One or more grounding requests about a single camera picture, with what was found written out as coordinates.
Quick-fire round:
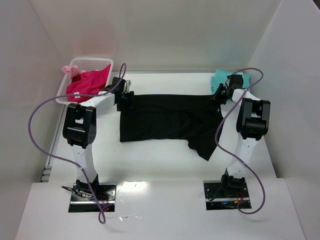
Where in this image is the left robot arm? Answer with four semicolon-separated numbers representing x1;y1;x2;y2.
62;77;134;196

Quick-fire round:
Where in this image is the pink cloth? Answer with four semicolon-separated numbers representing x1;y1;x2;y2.
61;65;83;79

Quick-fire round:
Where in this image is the black t shirt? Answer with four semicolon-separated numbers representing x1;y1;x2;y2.
119;94;223;161

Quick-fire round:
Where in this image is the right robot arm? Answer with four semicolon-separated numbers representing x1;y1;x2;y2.
213;74;271;197

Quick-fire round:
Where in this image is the white plastic basket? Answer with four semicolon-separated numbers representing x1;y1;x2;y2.
56;57;114;105

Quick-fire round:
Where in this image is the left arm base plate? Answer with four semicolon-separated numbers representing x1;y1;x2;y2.
68;183;117;213

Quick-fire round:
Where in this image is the folded teal t shirt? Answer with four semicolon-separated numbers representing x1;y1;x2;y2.
210;69;250;95

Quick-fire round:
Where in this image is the magenta t shirt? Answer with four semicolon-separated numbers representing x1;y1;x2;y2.
65;64;111;95

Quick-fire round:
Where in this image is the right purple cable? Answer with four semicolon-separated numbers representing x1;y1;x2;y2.
214;67;266;215

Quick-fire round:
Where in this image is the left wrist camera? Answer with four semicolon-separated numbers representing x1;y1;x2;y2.
125;80;132;92

